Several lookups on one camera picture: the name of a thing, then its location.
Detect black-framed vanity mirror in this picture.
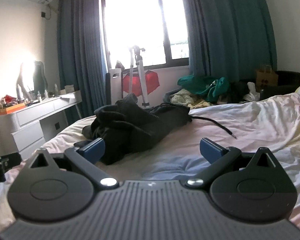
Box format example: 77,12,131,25
17,60,48,94

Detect white vanity desk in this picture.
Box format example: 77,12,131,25
0,91,83,153

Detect pastel bed duvet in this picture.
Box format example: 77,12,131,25
0,92,300,232

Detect green cloth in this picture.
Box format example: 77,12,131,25
177,74,231,103

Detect brown paper bag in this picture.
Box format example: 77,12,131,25
255,65,279,92

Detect white board with handle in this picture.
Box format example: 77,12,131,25
109,67,123,105

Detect teal curtain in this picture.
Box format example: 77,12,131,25
177,0,278,83

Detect grey-blue curtain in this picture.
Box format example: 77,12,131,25
57,0,108,125

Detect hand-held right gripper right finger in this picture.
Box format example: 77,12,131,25
185,137,277,188

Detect black pants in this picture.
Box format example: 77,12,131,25
82,93,237,166

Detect pale yellow clothes pile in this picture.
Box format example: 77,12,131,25
170,89,215,110

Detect white plastic bag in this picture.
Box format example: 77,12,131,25
242,82,261,102

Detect white camera tripod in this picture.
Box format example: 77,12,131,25
126,44,151,108

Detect orange tray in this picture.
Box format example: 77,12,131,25
0,104,26,116

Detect window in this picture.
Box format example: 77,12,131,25
99,0,190,68

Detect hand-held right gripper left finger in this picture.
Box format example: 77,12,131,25
24,138,119,189

